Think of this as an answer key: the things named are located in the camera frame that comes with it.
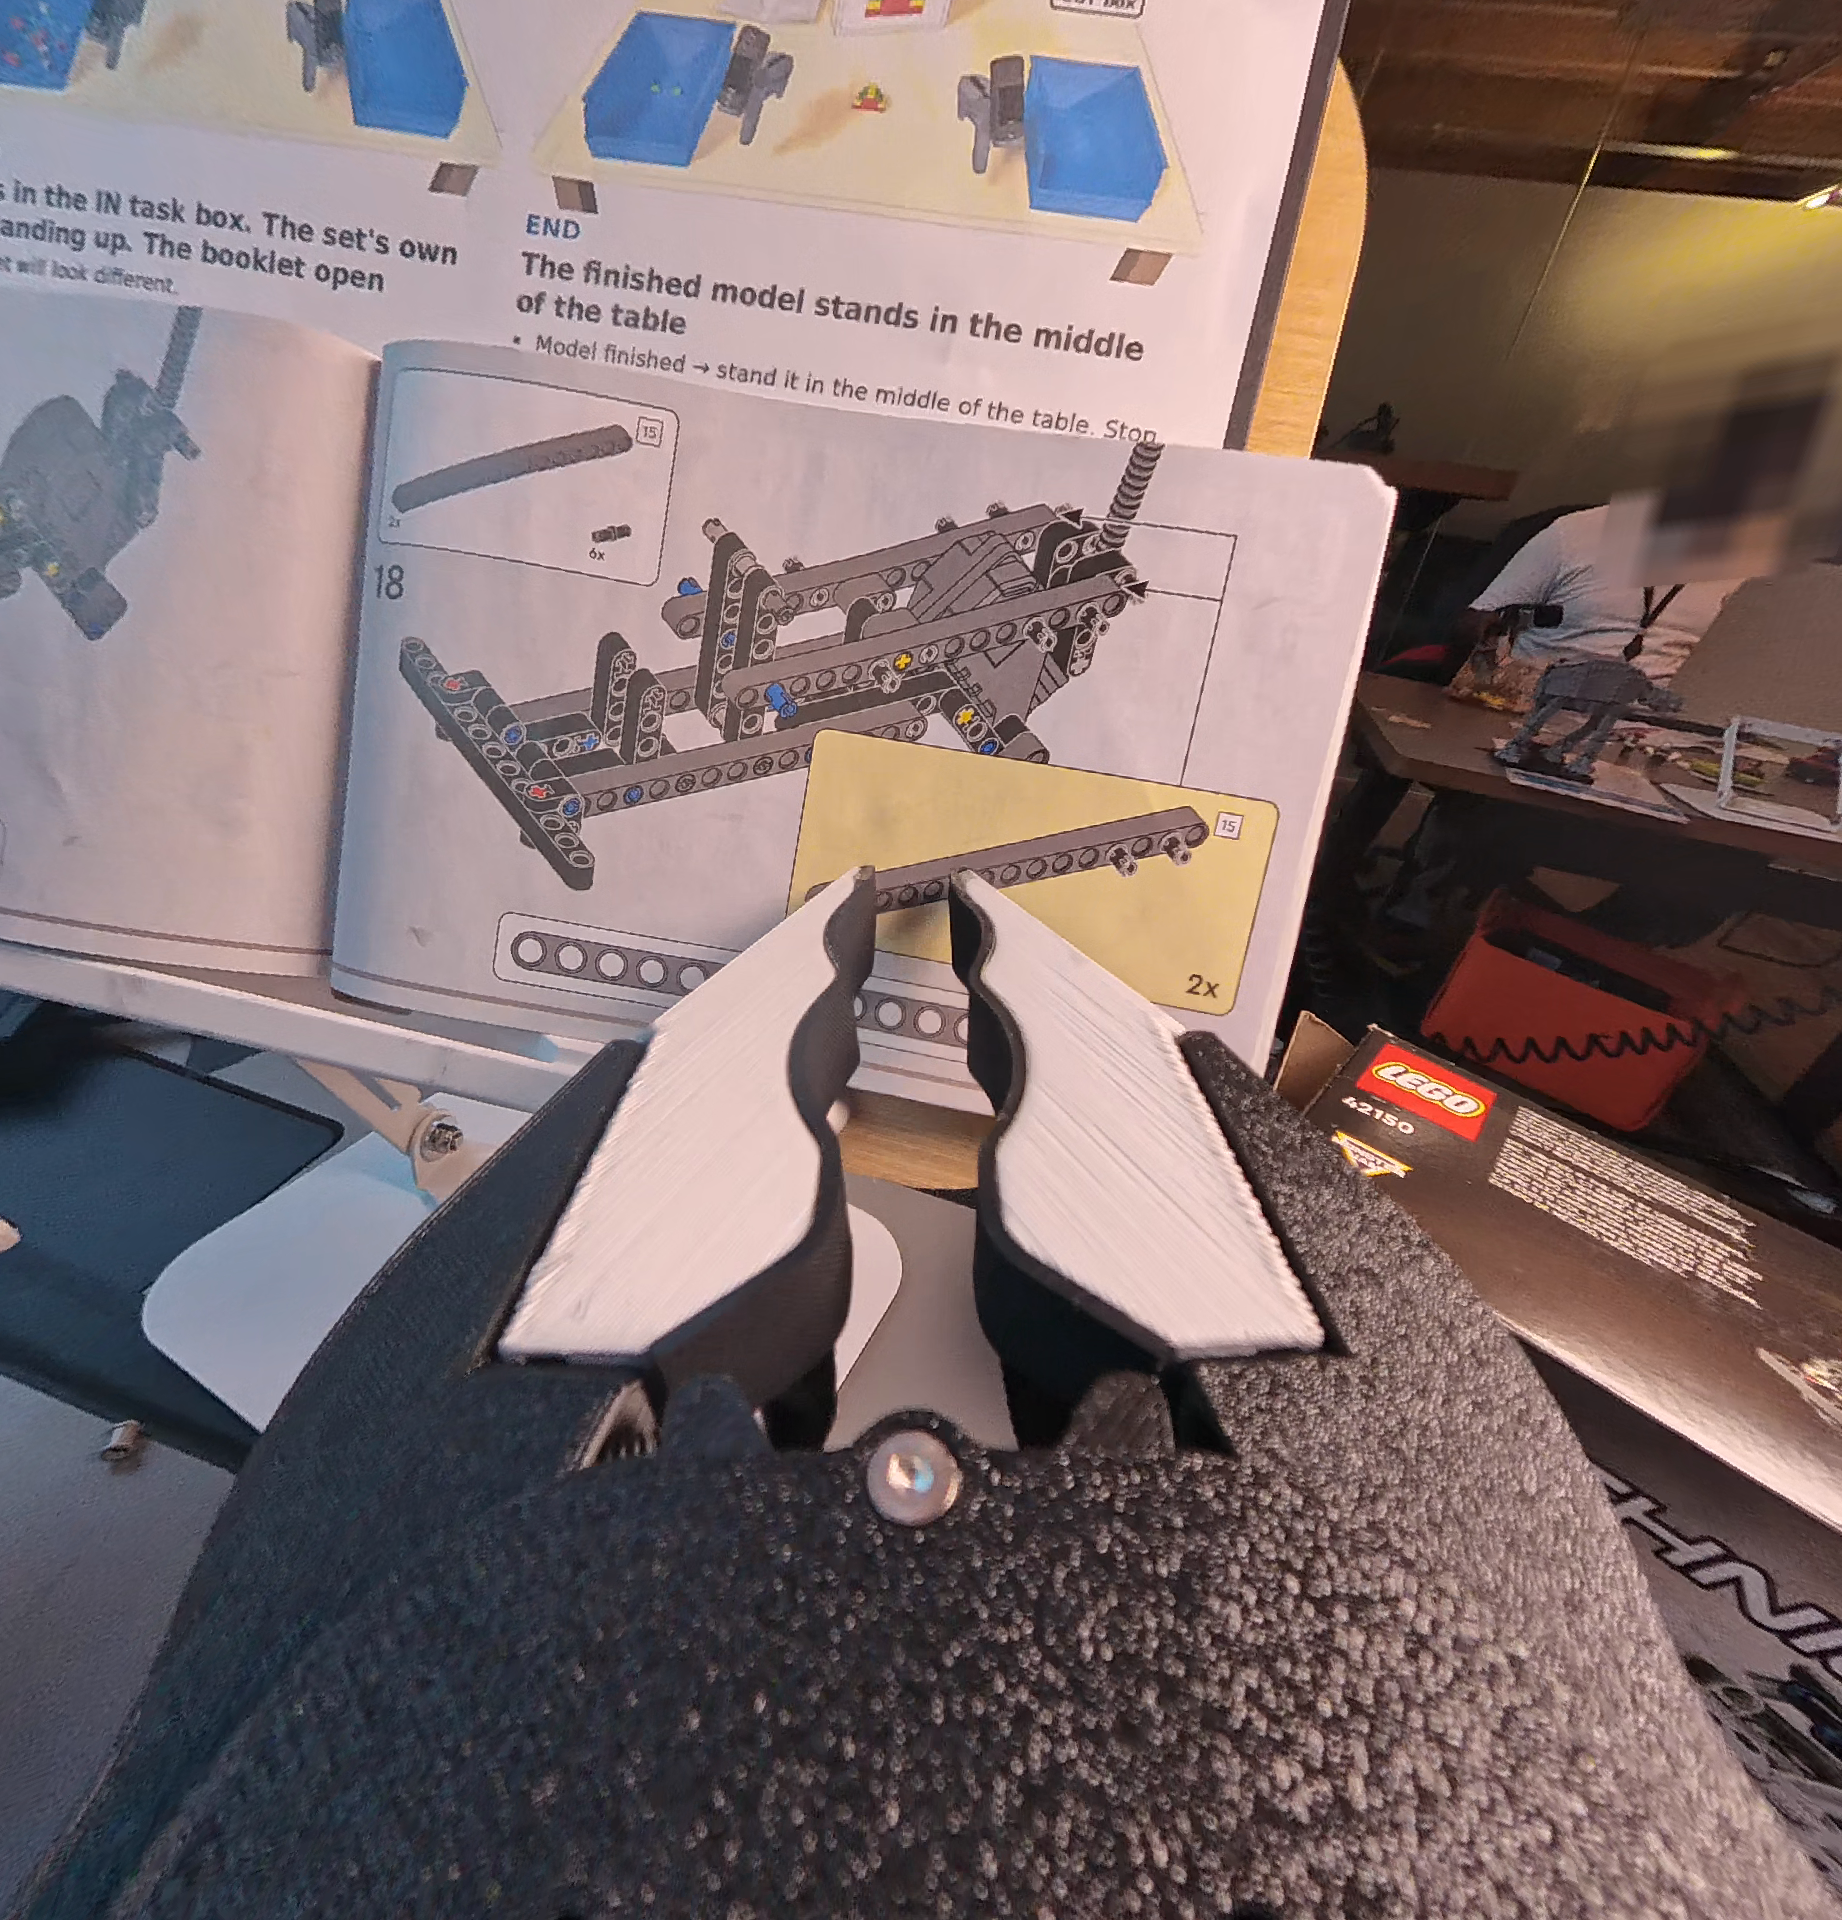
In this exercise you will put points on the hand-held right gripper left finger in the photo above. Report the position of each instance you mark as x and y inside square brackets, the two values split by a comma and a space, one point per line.
[681, 1201]

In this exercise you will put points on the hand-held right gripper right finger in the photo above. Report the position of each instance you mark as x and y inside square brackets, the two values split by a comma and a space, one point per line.
[1145, 1201]

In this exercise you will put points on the white book stand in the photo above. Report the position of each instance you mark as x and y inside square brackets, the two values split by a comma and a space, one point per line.
[259, 1292]

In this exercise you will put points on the red plastic crate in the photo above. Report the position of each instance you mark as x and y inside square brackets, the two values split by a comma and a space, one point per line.
[1549, 976]

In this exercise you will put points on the toy truck set box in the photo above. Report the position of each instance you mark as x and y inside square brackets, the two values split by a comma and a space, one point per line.
[1613, 1244]

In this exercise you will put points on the wooden table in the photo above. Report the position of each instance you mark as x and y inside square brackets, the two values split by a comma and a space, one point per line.
[1415, 478]
[1430, 723]

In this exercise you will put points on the black flat case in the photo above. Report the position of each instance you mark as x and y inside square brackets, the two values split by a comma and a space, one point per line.
[110, 1156]

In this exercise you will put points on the open instruction booklet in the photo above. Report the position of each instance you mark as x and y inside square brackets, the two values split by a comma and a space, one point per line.
[862, 631]

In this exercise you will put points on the grey walker toy model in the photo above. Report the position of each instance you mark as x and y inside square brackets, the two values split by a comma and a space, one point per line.
[1575, 705]

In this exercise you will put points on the clear acrylic stand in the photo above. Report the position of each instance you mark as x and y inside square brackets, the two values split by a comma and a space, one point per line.
[1782, 816]

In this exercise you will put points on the printed instruction sheet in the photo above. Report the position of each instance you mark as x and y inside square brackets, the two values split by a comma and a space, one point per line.
[862, 317]

